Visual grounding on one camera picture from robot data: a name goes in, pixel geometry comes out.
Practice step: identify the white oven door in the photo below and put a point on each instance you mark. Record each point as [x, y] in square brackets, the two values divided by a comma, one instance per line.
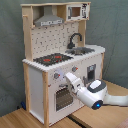
[61, 103]

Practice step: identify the grey range hood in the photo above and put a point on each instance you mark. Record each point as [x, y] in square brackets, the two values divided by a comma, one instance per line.
[48, 18]

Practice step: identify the toy microwave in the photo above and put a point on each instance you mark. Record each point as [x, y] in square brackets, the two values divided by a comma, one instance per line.
[77, 11]

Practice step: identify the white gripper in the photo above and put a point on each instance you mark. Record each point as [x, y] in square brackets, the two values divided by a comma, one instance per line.
[74, 83]

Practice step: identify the white fridge door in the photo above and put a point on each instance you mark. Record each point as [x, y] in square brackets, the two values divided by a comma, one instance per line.
[90, 74]

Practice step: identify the black stovetop red burners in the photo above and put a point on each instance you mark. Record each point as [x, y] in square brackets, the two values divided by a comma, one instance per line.
[52, 59]

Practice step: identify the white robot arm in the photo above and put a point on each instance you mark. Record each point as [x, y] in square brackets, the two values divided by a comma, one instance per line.
[106, 98]

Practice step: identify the red oven knob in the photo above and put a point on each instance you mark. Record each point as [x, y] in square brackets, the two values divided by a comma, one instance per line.
[56, 75]
[74, 68]

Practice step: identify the grey sink basin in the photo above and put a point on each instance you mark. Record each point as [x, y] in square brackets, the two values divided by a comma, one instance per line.
[79, 51]

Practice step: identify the wooden toy kitchen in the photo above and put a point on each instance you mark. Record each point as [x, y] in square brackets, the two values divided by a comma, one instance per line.
[46, 40]

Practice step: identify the black faucet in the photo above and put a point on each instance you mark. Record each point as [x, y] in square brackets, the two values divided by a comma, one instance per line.
[71, 43]

